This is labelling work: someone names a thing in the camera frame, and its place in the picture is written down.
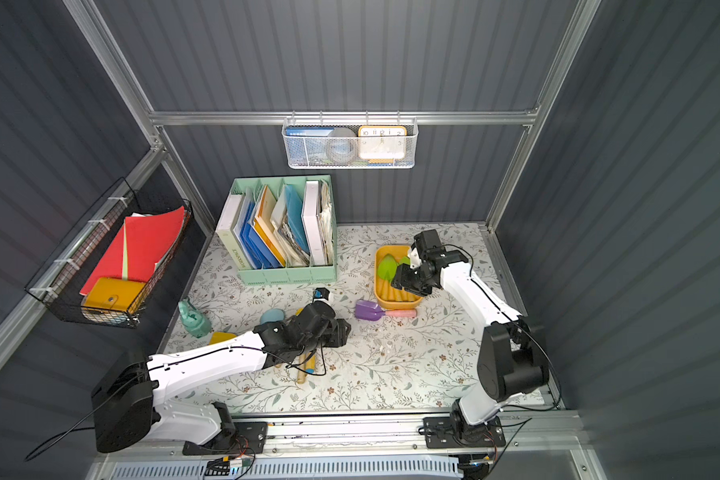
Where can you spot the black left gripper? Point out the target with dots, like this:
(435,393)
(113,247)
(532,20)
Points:
(336,331)

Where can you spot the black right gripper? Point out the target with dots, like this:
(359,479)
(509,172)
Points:
(407,281)

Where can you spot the purple shovel pink handle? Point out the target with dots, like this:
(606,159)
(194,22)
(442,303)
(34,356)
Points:
(372,311)

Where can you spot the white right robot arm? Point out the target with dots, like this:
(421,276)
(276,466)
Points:
(511,360)

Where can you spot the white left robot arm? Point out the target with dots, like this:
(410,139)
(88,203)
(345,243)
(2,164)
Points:
(138,399)

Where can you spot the yellow plastic storage box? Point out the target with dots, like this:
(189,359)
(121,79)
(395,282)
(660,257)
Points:
(404,300)

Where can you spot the blue box in basket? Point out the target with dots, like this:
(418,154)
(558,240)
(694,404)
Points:
(305,145)

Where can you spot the teal toy scoop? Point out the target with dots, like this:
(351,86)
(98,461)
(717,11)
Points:
(272,315)

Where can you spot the yellow toy piece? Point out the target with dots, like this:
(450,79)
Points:
(219,337)

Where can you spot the green desktop file organizer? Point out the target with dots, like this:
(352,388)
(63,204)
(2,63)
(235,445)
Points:
(281,230)

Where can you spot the green spray bottle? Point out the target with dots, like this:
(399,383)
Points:
(193,320)

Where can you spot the yellow white alarm clock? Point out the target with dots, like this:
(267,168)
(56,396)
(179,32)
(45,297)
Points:
(382,143)

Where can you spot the grey tape roll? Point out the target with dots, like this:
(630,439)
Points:
(341,146)

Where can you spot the red paper folder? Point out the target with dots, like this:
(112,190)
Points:
(139,247)

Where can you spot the yellow wallet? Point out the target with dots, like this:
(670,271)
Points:
(115,295)

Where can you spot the wooden handle toy tool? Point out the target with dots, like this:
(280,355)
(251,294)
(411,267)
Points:
(301,367)

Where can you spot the white wire wall basket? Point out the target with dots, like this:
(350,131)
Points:
(354,122)

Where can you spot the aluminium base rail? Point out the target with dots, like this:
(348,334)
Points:
(416,432)

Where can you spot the black wire side basket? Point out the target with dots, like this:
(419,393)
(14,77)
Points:
(58,288)

